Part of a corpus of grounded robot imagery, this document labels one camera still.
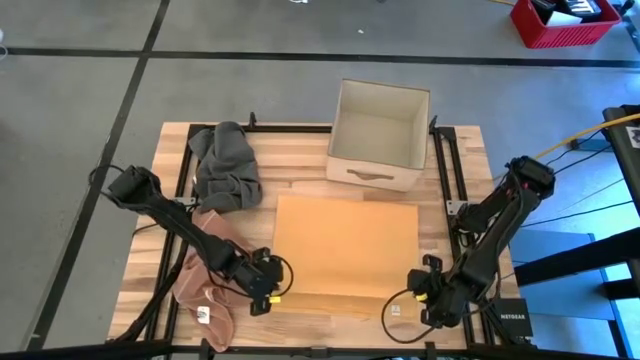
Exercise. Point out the red plastic crate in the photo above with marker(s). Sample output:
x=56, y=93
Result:
x=565, y=35

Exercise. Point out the black diagonal beam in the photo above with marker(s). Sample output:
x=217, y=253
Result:
x=575, y=260

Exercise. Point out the black metal rig frame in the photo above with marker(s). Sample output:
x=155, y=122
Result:
x=280, y=128

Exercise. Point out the yellow towel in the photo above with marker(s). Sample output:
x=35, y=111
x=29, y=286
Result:
x=345, y=245

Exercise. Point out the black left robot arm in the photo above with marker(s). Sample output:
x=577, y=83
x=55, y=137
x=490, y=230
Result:
x=175, y=220

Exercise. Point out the pink towel with white label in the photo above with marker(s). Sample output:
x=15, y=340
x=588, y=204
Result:
x=195, y=305

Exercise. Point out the beige fabric storage box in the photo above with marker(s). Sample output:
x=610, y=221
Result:
x=380, y=135

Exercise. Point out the black side table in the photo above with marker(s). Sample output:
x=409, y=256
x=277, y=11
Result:
x=631, y=165

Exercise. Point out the white box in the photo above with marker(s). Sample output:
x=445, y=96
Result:
x=562, y=19

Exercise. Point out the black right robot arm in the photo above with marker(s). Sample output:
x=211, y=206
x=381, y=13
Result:
x=495, y=235

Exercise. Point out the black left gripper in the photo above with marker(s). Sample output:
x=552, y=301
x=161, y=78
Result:
x=260, y=280

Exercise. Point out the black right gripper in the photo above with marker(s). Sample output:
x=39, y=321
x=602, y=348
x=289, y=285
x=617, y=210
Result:
x=440, y=295

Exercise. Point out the dark grey towel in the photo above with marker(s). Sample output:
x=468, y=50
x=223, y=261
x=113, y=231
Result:
x=227, y=165

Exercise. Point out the black Netgear network switch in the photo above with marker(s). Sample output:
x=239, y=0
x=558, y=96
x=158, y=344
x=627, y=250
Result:
x=515, y=317

